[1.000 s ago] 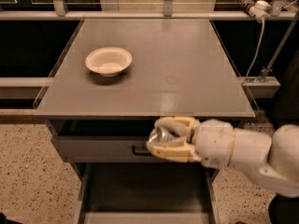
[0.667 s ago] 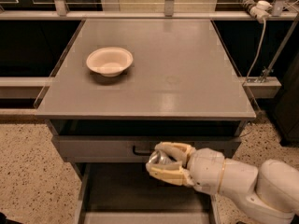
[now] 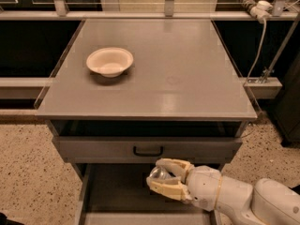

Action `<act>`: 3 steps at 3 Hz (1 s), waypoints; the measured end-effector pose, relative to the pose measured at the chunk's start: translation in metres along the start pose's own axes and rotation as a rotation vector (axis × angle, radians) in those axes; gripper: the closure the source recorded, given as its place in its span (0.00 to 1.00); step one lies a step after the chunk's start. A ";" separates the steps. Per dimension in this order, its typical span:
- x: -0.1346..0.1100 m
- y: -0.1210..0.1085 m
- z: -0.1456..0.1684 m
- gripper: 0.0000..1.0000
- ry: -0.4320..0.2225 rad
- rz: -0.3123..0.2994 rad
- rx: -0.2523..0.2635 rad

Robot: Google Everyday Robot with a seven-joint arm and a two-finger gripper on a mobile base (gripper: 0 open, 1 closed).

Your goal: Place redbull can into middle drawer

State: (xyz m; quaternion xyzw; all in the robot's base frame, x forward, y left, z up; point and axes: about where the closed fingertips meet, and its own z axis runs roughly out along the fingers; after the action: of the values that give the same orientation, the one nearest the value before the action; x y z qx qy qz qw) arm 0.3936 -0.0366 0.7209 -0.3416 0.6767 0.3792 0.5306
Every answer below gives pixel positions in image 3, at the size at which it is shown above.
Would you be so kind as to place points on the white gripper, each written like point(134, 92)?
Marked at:
point(203, 184)

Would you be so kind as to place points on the silver redbull can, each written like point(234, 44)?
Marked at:
point(158, 174)

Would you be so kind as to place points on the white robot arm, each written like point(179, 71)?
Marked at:
point(266, 203)

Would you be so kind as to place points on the open middle grey drawer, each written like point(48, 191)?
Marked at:
point(117, 194)

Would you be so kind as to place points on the grey drawer cabinet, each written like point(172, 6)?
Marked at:
point(181, 84)

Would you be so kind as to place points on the top grey drawer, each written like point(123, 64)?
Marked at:
point(119, 149)

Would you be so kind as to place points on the white paper bowl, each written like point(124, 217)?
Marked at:
point(109, 62)

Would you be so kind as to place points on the metal support strut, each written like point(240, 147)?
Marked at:
point(266, 73)

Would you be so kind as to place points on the black drawer handle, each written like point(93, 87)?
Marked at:
point(147, 153)

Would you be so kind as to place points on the white plug with ribbed hose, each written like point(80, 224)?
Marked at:
point(257, 10)

